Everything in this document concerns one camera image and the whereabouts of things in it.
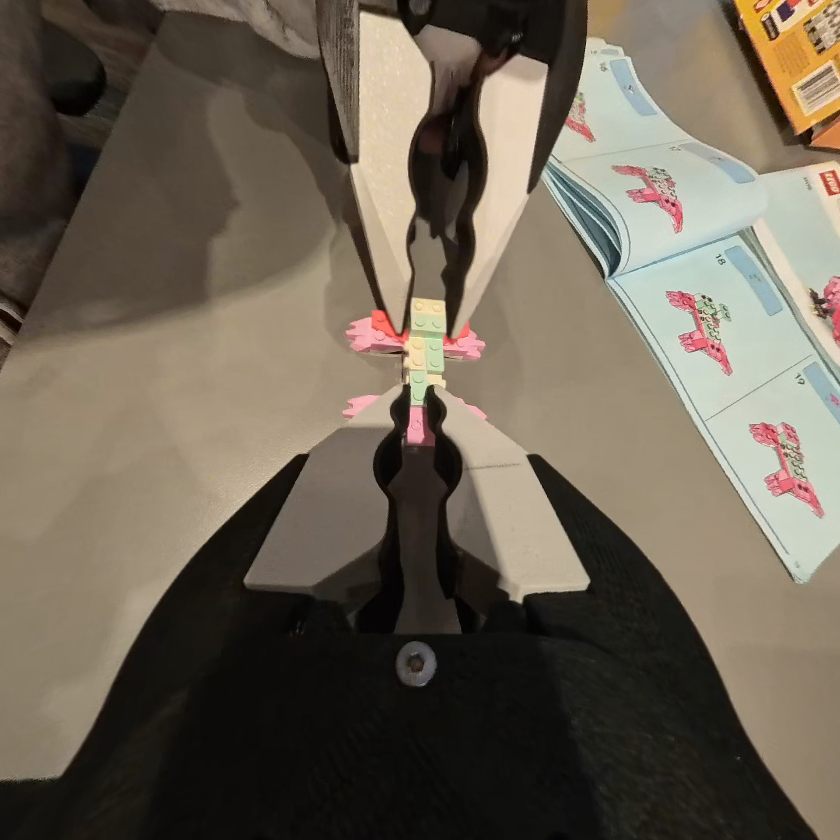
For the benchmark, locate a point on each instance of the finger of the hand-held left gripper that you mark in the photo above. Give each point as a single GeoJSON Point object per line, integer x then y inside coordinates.
{"type": "Point", "coordinates": [387, 131]}
{"type": "Point", "coordinates": [505, 164]}

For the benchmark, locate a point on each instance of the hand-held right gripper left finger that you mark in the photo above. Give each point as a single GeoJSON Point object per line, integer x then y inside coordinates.
{"type": "Point", "coordinates": [321, 518]}

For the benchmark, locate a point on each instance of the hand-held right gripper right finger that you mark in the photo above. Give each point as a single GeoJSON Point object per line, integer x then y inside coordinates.
{"type": "Point", "coordinates": [512, 525]}

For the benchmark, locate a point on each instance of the pastel toy brick assembly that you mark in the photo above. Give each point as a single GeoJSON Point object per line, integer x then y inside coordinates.
{"type": "Point", "coordinates": [423, 328]}

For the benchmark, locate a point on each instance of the pink toy brick model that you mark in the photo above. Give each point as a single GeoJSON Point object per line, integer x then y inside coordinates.
{"type": "Point", "coordinates": [374, 338]}

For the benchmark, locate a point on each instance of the grey desk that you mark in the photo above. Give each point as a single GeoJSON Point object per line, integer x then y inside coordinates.
{"type": "Point", "coordinates": [164, 459]}

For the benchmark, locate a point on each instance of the open light blue instruction booklet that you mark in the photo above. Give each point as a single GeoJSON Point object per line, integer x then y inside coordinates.
{"type": "Point", "coordinates": [689, 289]}

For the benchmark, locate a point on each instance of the orange toy brick box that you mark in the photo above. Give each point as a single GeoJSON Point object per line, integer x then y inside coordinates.
{"type": "Point", "coordinates": [787, 65]}

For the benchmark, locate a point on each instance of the closed light blue instruction booklet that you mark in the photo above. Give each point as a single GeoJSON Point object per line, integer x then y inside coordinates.
{"type": "Point", "coordinates": [814, 229]}

